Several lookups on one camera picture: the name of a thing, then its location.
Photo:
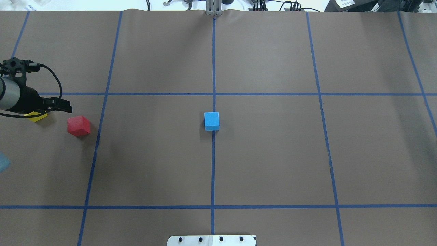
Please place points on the red cube block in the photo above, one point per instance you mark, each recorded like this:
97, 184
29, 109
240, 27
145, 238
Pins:
78, 126

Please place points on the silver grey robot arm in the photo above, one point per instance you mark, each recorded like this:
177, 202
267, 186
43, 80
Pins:
15, 115

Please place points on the yellow cube block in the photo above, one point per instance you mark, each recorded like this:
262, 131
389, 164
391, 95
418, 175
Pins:
36, 116

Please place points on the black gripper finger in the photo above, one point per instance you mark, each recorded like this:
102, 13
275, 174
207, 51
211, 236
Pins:
57, 104

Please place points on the aluminium frame post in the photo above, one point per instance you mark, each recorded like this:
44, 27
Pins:
214, 8

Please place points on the white pedestal column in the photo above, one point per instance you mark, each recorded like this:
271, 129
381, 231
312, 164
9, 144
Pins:
212, 240

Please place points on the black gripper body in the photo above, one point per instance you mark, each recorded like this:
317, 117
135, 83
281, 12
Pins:
29, 100

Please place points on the blue cube block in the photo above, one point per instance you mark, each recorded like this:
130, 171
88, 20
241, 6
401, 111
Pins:
211, 121

